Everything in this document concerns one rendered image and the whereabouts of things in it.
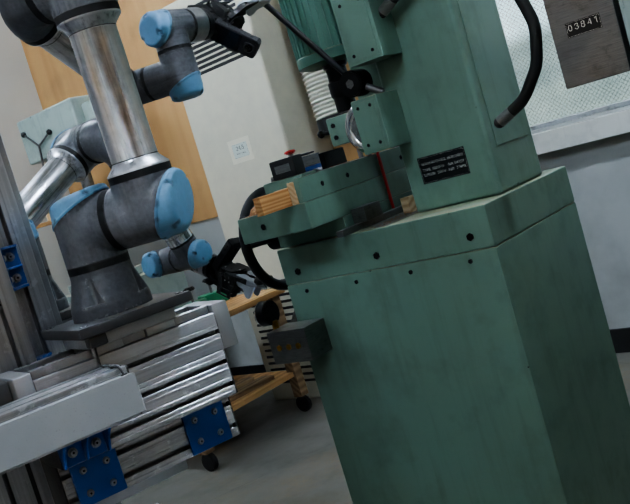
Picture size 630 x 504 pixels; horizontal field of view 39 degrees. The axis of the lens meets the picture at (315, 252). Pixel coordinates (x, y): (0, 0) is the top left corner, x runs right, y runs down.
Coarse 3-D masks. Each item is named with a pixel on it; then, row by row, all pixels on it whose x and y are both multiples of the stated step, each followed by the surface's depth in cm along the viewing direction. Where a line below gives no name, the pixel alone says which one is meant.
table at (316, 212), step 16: (400, 176) 226; (336, 192) 205; (352, 192) 210; (368, 192) 215; (384, 192) 220; (400, 192) 225; (288, 208) 199; (304, 208) 196; (320, 208) 200; (336, 208) 204; (352, 208) 209; (240, 224) 209; (256, 224) 206; (272, 224) 203; (288, 224) 200; (304, 224) 197; (320, 224) 199; (256, 240) 207
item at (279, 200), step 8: (280, 192) 196; (288, 192) 198; (256, 200) 191; (264, 200) 191; (272, 200) 193; (280, 200) 195; (288, 200) 197; (256, 208) 191; (264, 208) 191; (272, 208) 193; (280, 208) 195
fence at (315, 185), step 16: (368, 160) 217; (384, 160) 222; (400, 160) 227; (304, 176) 197; (320, 176) 201; (336, 176) 206; (352, 176) 211; (368, 176) 216; (304, 192) 196; (320, 192) 201
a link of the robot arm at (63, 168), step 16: (80, 128) 235; (64, 144) 235; (80, 144) 234; (48, 160) 236; (64, 160) 234; (80, 160) 235; (48, 176) 230; (64, 176) 233; (80, 176) 238; (32, 192) 226; (48, 192) 228; (64, 192) 234; (32, 208) 224; (48, 208) 229
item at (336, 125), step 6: (342, 114) 219; (330, 120) 221; (336, 120) 220; (342, 120) 219; (330, 126) 221; (336, 126) 220; (342, 126) 219; (330, 132) 222; (336, 132) 221; (342, 132) 220; (336, 138) 221; (342, 138) 220; (336, 144) 222; (342, 144) 222
